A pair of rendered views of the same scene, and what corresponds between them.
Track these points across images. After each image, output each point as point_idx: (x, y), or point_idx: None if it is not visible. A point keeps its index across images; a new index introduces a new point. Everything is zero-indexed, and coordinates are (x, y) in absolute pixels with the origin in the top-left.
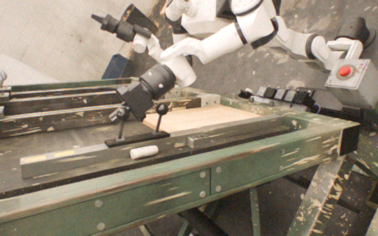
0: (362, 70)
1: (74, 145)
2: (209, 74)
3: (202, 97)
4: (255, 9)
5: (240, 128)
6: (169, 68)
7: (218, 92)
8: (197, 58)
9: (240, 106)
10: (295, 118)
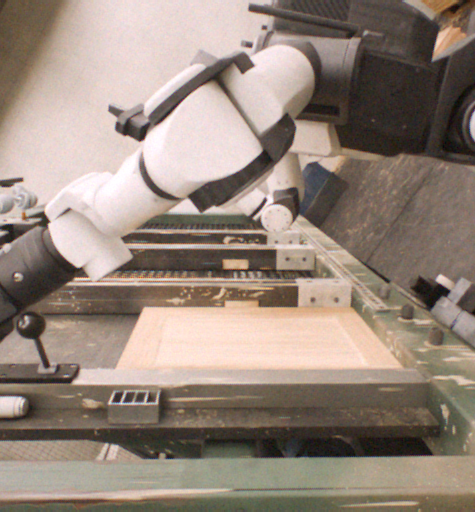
0: None
1: None
2: (462, 217)
3: (300, 286)
4: (168, 107)
5: (273, 395)
6: (48, 238)
7: (469, 261)
8: (449, 179)
9: (373, 323)
10: (447, 400)
